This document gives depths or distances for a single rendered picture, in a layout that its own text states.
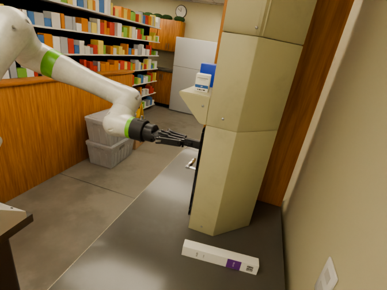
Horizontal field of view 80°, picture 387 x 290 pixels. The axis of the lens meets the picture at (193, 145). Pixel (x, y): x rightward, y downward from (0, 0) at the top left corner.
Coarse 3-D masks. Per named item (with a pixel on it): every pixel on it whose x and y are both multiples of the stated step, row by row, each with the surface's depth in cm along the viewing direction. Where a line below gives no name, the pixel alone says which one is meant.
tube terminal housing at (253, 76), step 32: (224, 32) 70; (224, 64) 73; (256, 64) 71; (288, 64) 77; (224, 96) 76; (256, 96) 77; (224, 128) 80; (256, 128) 83; (224, 160) 84; (256, 160) 90; (224, 192) 89; (256, 192) 99; (192, 224) 99; (224, 224) 98
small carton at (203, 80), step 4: (196, 76) 83; (200, 76) 83; (204, 76) 82; (208, 76) 82; (196, 80) 83; (200, 80) 83; (204, 80) 83; (208, 80) 83; (196, 84) 84; (200, 84) 84; (204, 84) 84; (208, 84) 83; (196, 88) 85; (200, 88) 84; (204, 88) 84; (208, 88) 86
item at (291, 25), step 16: (240, 0) 66; (256, 0) 65; (272, 0) 65; (288, 0) 67; (304, 0) 70; (240, 16) 68; (256, 16) 67; (272, 16) 67; (288, 16) 69; (304, 16) 72; (240, 32) 69; (256, 32) 68; (272, 32) 69; (288, 32) 72; (304, 32) 75
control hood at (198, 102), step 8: (192, 88) 89; (184, 96) 80; (192, 96) 80; (200, 96) 79; (208, 96) 79; (192, 104) 81; (200, 104) 80; (208, 104) 79; (192, 112) 82; (200, 112) 81; (200, 120) 82
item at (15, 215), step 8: (0, 208) 82; (8, 208) 87; (16, 208) 91; (0, 216) 81; (8, 216) 84; (16, 216) 88; (24, 216) 91; (0, 224) 82; (8, 224) 85; (0, 232) 83
